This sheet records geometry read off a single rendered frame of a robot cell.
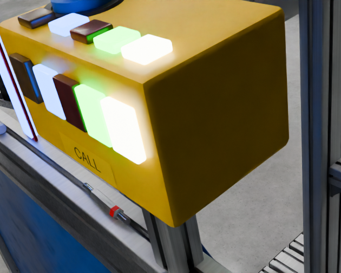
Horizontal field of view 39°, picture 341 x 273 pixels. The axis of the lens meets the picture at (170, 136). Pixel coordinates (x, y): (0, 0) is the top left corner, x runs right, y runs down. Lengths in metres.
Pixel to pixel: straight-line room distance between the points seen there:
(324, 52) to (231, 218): 0.99
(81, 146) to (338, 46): 0.60
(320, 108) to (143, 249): 0.50
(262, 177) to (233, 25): 1.60
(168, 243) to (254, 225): 1.29
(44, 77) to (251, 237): 1.38
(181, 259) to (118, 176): 0.13
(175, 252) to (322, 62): 0.51
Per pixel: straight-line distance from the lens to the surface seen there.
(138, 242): 0.43
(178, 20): 0.26
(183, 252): 0.38
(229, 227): 1.65
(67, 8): 0.31
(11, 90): 0.59
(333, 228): 1.07
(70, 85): 0.25
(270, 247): 1.58
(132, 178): 0.26
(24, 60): 0.30
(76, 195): 0.50
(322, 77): 0.82
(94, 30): 0.26
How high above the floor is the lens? 1.16
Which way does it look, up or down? 33 degrees down
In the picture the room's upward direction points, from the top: 11 degrees counter-clockwise
